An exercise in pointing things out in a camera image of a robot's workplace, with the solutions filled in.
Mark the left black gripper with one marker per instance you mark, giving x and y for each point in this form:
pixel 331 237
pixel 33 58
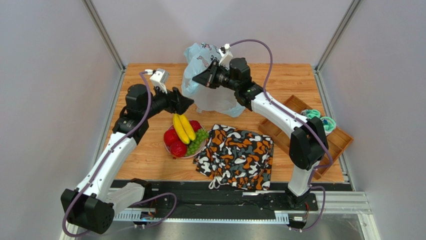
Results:
pixel 176 103

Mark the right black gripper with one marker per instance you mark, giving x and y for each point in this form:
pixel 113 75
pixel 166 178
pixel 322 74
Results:
pixel 213 76

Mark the yellow banana bunch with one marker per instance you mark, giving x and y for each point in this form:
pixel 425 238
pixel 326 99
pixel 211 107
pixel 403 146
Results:
pixel 183 128

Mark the light blue plastic bag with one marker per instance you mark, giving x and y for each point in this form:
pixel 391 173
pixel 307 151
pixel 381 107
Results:
pixel 199 56

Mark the green grape bunch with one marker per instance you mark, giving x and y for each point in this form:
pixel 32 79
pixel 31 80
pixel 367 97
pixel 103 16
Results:
pixel 194 147

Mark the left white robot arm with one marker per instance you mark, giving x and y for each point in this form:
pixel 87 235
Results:
pixel 90 205

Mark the pink plate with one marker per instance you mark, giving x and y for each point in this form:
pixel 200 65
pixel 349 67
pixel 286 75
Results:
pixel 185 157

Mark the red apple right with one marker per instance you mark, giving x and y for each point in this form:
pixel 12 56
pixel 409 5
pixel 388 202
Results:
pixel 195 125

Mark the red apple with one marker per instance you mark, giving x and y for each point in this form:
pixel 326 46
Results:
pixel 195 125
pixel 178 149
pixel 170 136

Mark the red apple left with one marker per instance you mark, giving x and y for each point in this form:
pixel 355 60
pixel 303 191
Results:
pixel 170 136

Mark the red apple front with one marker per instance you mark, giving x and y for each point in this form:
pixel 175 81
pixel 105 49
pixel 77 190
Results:
pixel 178 149

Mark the camouflage patterned cloth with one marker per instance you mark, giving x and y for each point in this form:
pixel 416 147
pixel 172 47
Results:
pixel 236 157

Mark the teal sock roll left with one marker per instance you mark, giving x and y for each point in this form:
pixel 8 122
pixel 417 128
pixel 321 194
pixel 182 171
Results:
pixel 311 113

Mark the teal white sock roll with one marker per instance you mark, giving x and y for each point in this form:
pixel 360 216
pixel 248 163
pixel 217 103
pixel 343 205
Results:
pixel 329 124

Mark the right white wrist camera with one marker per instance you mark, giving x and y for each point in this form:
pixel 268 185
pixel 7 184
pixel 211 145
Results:
pixel 226 55

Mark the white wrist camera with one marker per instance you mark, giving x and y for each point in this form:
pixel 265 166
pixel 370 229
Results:
pixel 159 78
pixel 226 55

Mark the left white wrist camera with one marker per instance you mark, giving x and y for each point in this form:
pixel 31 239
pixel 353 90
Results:
pixel 159 78

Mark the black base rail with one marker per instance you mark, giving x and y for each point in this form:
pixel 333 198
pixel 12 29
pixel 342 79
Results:
pixel 193 201

